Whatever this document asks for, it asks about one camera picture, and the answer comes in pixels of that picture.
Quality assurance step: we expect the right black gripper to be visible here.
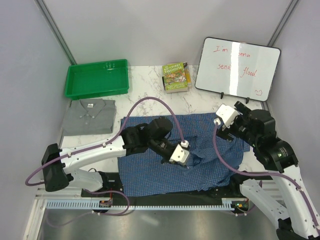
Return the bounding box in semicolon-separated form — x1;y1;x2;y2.
214;100;260;147

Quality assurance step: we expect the blue plaid long sleeve shirt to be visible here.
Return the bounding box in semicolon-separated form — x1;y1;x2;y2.
118;112;234;197

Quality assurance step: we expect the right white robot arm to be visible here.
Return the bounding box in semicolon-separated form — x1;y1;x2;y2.
213;101;320;240

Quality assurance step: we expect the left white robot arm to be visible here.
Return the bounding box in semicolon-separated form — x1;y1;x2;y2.
41;117;186;197

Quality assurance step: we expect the white whiteboard with red writing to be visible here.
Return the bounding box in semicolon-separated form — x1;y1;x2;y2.
194;37;281;102

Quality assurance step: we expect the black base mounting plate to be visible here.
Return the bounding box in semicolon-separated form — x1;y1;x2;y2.
81;172;249;207

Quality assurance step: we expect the green treehouse book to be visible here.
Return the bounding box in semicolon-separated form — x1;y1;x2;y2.
162;62;192;93

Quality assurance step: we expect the folded grey shirt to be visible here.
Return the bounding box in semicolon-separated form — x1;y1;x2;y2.
62;98;116;136

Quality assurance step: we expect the green plastic tray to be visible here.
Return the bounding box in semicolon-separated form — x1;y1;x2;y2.
64;59;129;100

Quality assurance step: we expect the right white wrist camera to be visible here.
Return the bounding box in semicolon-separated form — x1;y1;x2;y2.
213;104;240;128

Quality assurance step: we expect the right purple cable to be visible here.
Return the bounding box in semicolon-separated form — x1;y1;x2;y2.
213;119;316;238

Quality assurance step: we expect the purple cable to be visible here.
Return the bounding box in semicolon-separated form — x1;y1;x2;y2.
24;96;188;227
213;119;316;238

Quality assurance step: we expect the left light blue cable duct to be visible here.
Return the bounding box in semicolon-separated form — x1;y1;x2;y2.
46;199;113;210

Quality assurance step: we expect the aluminium frame rail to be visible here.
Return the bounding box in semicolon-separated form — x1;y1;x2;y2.
35;187;82;200

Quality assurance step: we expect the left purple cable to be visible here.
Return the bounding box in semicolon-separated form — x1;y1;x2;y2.
24;96;188;227

